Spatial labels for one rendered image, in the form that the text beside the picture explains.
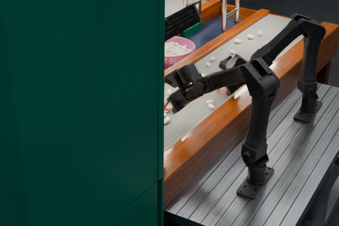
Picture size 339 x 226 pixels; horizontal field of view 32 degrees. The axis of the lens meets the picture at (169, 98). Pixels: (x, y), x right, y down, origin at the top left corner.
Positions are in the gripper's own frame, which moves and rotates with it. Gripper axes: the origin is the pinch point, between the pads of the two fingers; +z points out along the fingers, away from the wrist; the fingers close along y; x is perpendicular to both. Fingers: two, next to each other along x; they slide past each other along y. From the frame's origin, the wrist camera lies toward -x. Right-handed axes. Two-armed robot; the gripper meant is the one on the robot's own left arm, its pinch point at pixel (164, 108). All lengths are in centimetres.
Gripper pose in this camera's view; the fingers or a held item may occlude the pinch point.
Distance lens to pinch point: 228.0
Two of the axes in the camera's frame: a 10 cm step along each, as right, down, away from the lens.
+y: -5.5, 3.9, -7.4
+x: 5.4, 8.4, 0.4
